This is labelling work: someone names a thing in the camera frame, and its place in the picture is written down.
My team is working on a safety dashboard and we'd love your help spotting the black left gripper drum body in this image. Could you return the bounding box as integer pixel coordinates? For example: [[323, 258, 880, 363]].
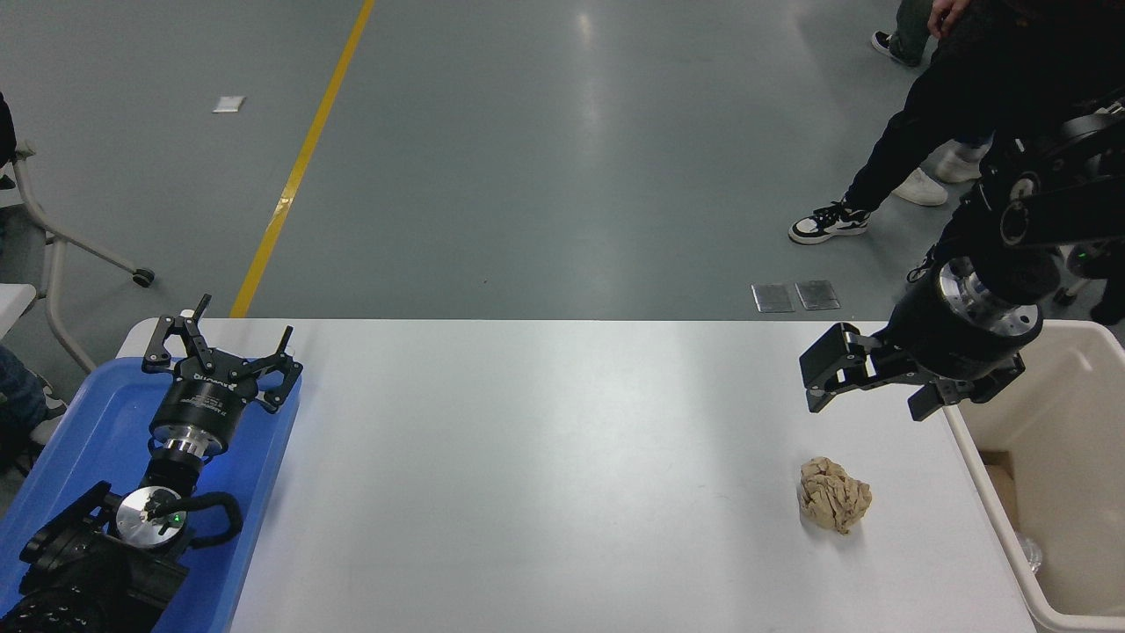
[[149, 356, 265, 446]]

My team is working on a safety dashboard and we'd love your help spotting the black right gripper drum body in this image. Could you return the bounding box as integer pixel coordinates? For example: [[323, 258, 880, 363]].
[[881, 278, 1022, 382]]

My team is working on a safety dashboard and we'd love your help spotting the tan paper ball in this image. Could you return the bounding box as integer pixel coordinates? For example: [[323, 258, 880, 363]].
[[798, 456, 874, 535]]

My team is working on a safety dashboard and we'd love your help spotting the person's hand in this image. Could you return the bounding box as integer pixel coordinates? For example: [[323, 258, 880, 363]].
[[928, 0, 972, 39]]

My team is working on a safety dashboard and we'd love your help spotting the metal floor plate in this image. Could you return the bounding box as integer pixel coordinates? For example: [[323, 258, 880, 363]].
[[751, 282, 797, 314], [795, 280, 843, 312]]

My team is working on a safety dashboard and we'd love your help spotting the brown cardboard piece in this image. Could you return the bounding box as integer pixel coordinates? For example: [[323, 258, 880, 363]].
[[979, 450, 1021, 530]]

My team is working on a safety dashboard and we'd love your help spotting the large pale plastic bin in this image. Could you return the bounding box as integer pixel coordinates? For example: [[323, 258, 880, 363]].
[[940, 319, 1125, 633]]

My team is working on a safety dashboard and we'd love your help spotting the blue plastic tray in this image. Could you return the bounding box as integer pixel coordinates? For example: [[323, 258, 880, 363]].
[[0, 355, 304, 633]]

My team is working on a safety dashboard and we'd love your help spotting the person with white shoes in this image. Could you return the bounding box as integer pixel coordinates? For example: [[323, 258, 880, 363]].
[[891, 132, 995, 208]]

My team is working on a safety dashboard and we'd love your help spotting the clear plastic bottle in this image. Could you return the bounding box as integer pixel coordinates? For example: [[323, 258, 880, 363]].
[[1014, 530, 1047, 578]]

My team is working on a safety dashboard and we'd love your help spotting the white side table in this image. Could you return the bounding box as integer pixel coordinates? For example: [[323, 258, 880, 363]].
[[0, 282, 39, 342]]

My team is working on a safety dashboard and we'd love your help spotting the seated person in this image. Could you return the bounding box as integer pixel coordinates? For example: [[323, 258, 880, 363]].
[[0, 91, 70, 480]]

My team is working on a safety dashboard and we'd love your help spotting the person in black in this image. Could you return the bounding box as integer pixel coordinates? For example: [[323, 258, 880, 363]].
[[788, 0, 1125, 287]]

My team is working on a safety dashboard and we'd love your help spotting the person with green trousers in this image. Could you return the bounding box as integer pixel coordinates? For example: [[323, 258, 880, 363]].
[[871, 0, 933, 69]]

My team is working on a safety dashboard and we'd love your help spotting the grey wheeled chair frame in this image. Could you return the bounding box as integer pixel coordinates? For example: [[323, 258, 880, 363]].
[[0, 141, 157, 375]]

